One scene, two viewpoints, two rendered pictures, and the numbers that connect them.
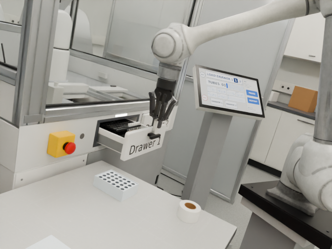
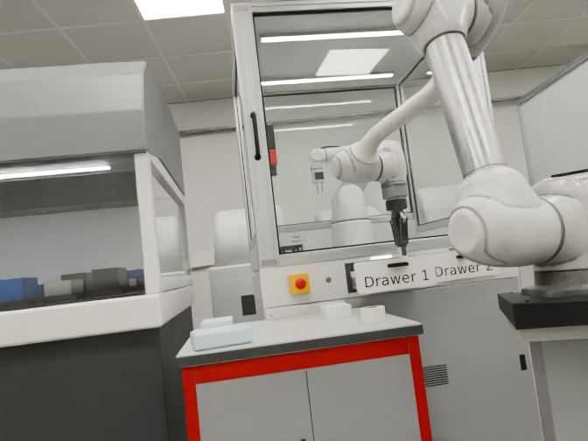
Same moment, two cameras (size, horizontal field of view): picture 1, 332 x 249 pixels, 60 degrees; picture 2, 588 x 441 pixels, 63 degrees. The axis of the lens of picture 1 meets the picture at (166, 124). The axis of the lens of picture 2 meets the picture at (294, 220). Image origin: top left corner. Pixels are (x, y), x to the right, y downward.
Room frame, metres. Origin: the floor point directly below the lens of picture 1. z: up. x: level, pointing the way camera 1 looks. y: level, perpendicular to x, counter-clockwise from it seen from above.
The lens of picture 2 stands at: (-0.11, -1.20, 0.94)
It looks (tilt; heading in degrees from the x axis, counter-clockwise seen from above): 5 degrees up; 57
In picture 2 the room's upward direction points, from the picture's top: 7 degrees counter-clockwise
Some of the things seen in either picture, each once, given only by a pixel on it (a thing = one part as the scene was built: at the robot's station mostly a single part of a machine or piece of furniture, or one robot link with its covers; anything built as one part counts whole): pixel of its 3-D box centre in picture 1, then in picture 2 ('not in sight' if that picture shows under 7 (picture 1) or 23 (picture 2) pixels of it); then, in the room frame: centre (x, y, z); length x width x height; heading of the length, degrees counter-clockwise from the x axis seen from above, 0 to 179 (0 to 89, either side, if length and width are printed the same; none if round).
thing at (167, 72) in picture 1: (169, 72); (394, 192); (1.13, 0.04, 1.16); 0.09 x 0.09 x 0.06
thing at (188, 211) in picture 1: (188, 211); (373, 314); (0.81, -0.14, 0.78); 0.07 x 0.07 x 0.04
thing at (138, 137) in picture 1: (145, 140); (395, 274); (1.11, 0.07, 0.87); 0.29 x 0.02 x 0.11; 154
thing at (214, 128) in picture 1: (207, 166); not in sight; (1.95, -0.36, 0.51); 0.50 x 0.45 x 1.02; 23
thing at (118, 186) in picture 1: (115, 184); (335, 310); (0.87, 0.11, 0.78); 0.12 x 0.08 x 0.04; 63
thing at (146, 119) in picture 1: (156, 122); (461, 264); (1.45, 0.05, 0.87); 0.29 x 0.02 x 0.11; 154
